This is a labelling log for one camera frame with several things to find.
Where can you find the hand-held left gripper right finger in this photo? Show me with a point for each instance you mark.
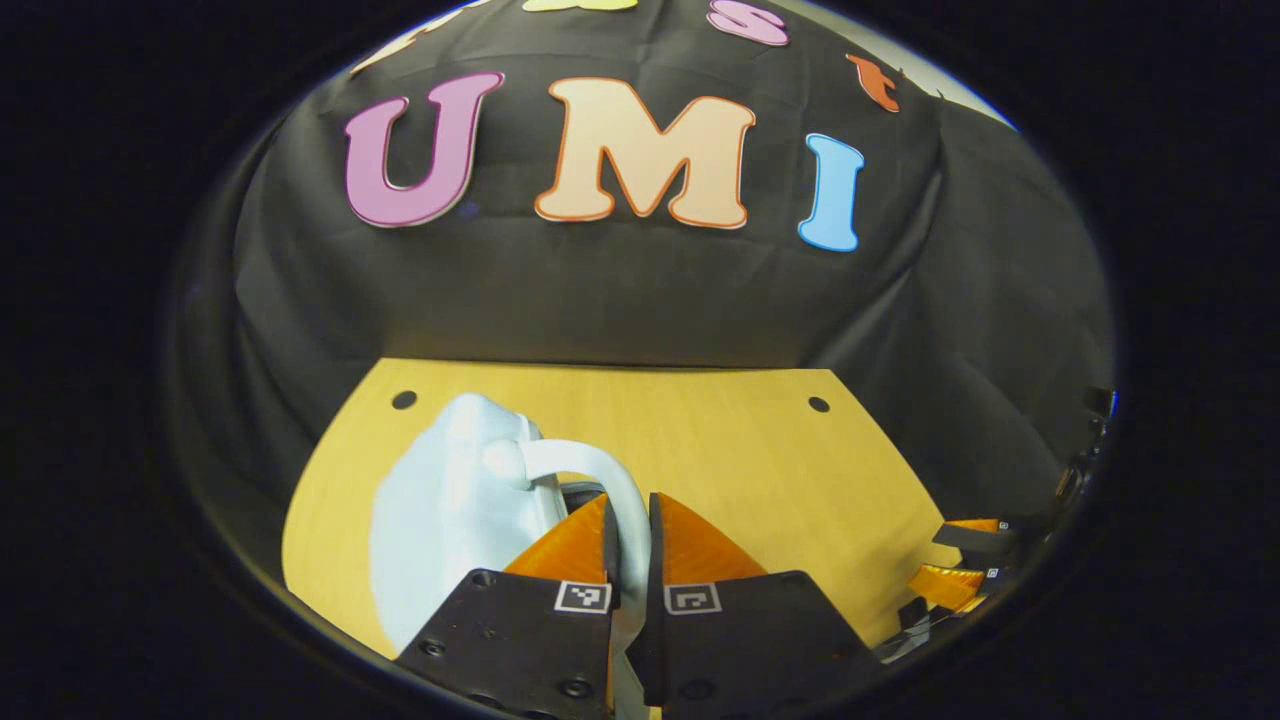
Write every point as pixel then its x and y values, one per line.
pixel 654 560

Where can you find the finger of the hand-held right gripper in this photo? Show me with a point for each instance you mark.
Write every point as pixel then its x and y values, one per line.
pixel 945 585
pixel 980 538

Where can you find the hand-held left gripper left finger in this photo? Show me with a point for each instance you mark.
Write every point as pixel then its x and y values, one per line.
pixel 610 560

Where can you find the black backdrop cloth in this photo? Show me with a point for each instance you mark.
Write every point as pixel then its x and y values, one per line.
pixel 620 290

